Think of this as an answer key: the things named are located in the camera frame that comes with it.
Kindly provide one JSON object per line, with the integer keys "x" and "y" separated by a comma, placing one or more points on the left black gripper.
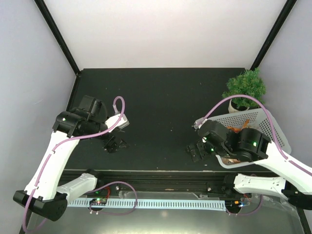
{"x": 113, "y": 147}

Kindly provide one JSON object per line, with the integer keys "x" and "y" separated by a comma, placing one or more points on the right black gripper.
{"x": 192, "y": 150}

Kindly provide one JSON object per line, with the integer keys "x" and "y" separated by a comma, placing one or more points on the small green christmas tree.
{"x": 247, "y": 83}

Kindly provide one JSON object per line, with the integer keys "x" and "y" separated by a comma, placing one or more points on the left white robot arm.
{"x": 43, "y": 195}

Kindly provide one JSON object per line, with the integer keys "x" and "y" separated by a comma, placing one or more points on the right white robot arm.
{"x": 293, "y": 180}

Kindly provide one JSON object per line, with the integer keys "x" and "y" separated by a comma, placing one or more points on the left small circuit board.
{"x": 98, "y": 202}

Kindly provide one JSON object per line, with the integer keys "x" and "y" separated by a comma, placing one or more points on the small circuit board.
{"x": 237, "y": 203}
{"x": 98, "y": 202}

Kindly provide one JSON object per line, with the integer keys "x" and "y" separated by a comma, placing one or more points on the right small circuit board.
{"x": 237, "y": 203}

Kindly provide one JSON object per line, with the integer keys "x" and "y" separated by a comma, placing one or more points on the white perforated plastic basket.
{"x": 257, "y": 120}

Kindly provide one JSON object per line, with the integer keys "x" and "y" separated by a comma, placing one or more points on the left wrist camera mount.
{"x": 118, "y": 120}

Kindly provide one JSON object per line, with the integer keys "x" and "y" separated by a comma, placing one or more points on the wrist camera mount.
{"x": 199, "y": 122}
{"x": 118, "y": 120}

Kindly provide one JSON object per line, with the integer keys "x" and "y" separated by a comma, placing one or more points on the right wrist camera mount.
{"x": 199, "y": 122}

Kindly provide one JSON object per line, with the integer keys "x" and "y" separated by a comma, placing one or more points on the white slotted cable duct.
{"x": 114, "y": 203}

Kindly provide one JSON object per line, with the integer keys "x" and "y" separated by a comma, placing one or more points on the left black frame post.
{"x": 41, "y": 5}

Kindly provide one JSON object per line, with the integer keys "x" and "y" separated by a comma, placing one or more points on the black frame post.
{"x": 283, "y": 15}
{"x": 41, "y": 5}

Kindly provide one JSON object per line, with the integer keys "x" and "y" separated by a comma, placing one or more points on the right black frame post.
{"x": 283, "y": 15}

